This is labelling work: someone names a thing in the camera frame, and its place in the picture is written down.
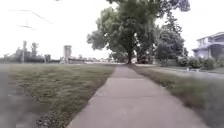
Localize wide grass field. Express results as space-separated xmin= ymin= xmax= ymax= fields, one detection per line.
xmin=0 ymin=63 xmax=118 ymax=128

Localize overhead wires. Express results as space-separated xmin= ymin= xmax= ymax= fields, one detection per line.
xmin=8 ymin=9 xmax=54 ymax=34

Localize grey concrete path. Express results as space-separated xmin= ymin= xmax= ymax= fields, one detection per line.
xmin=66 ymin=64 xmax=210 ymax=128

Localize green bushes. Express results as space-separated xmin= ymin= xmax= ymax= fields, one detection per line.
xmin=176 ymin=55 xmax=224 ymax=71

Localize grass strip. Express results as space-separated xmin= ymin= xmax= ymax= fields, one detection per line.
xmin=128 ymin=64 xmax=224 ymax=128

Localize pale house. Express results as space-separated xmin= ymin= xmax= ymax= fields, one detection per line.
xmin=192 ymin=31 xmax=224 ymax=61

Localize distant tower building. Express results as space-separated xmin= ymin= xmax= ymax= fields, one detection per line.
xmin=62 ymin=44 xmax=73 ymax=64

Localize grey asphalt road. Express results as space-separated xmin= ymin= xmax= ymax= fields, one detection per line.
xmin=149 ymin=65 xmax=224 ymax=82

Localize large spreading tree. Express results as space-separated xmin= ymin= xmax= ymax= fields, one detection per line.
xmin=86 ymin=0 xmax=191 ymax=65

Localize dark dense tree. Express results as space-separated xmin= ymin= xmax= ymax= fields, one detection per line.
xmin=154 ymin=13 xmax=190 ymax=65

